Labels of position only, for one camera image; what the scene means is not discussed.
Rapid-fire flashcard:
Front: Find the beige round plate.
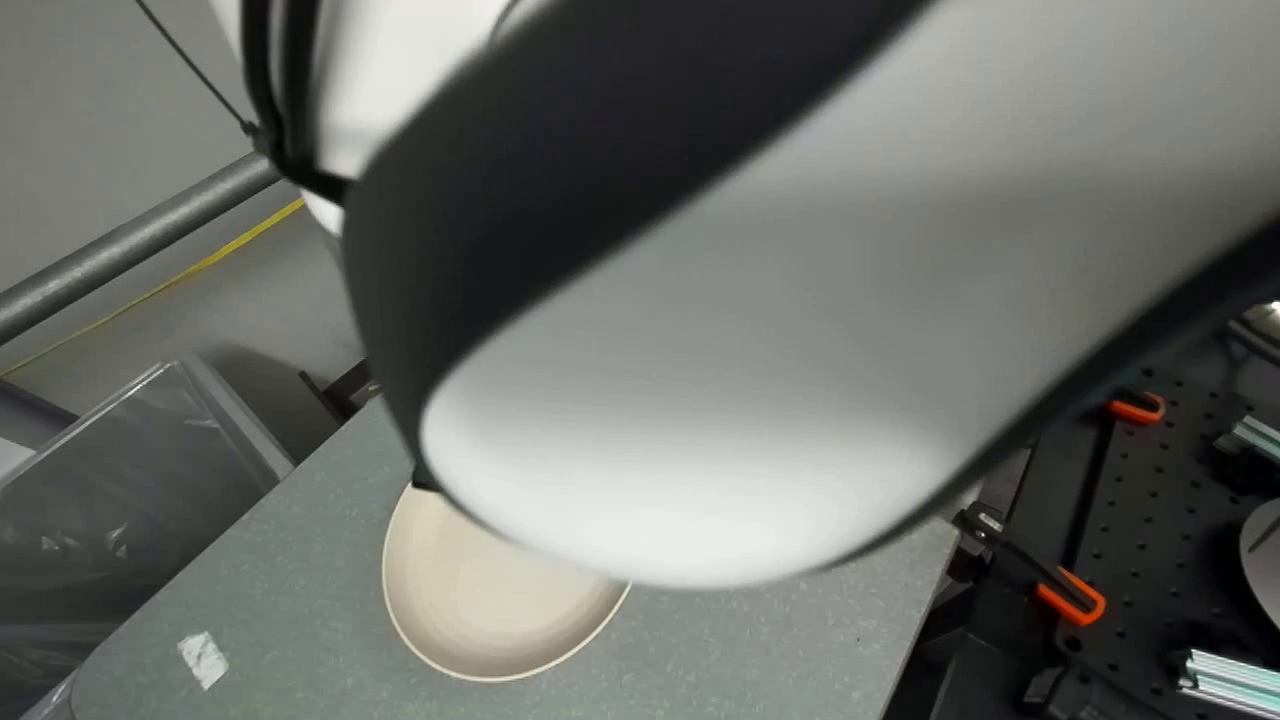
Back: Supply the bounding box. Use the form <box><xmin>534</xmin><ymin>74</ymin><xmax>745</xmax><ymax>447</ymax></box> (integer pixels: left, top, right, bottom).
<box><xmin>376</xmin><ymin>481</ymin><xmax>634</xmax><ymax>687</ymax></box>

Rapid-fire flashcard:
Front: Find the white tape label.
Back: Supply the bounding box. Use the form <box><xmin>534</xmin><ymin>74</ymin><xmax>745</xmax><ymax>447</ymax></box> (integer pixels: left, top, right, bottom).
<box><xmin>177</xmin><ymin>627</ymin><xmax>233</xmax><ymax>696</ymax></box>

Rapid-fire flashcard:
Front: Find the black orange bar clamp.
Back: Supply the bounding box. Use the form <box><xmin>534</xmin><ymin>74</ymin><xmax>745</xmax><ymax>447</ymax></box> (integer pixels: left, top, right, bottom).
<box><xmin>947</xmin><ymin>505</ymin><xmax>1111</xmax><ymax>633</ymax></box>
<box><xmin>1087</xmin><ymin>386</ymin><xmax>1173</xmax><ymax>500</ymax></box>

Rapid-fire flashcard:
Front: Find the grey metal pipe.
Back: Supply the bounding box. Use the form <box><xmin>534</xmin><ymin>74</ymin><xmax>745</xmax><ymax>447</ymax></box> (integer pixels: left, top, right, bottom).
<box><xmin>0</xmin><ymin>149</ymin><xmax>282</xmax><ymax>349</ymax></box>

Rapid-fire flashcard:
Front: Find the black perforated board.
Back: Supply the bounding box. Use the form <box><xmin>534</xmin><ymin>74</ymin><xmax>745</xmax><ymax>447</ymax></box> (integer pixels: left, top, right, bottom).
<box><xmin>884</xmin><ymin>282</ymin><xmax>1280</xmax><ymax>720</ymax></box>

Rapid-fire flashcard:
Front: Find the silver aluminium extrusion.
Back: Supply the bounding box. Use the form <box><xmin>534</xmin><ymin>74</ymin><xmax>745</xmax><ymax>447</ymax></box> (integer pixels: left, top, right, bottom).
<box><xmin>1224</xmin><ymin>409</ymin><xmax>1280</xmax><ymax>471</ymax></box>
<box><xmin>1176</xmin><ymin>642</ymin><xmax>1280</xmax><ymax>720</ymax></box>

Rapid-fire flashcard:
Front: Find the grey round disc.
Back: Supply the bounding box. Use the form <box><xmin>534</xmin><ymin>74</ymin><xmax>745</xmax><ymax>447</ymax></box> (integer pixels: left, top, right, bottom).
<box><xmin>1234</xmin><ymin>497</ymin><xmax>1280</xmax><ymax>633</ymax></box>

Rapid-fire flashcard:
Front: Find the yellow cable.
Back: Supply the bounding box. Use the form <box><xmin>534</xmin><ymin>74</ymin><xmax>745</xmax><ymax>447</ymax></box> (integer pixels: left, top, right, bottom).
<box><xmin>0</xmin><ymin>195</ymin><xmax>312</xmax><ymax>380</ymax></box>

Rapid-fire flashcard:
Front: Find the thin black cable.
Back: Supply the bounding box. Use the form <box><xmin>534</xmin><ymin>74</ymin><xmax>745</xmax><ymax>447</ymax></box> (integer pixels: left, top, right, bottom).
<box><xmin>130</xmin><ymin>0</ymin><xmax>267</xmax><ymax>138</ymax></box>

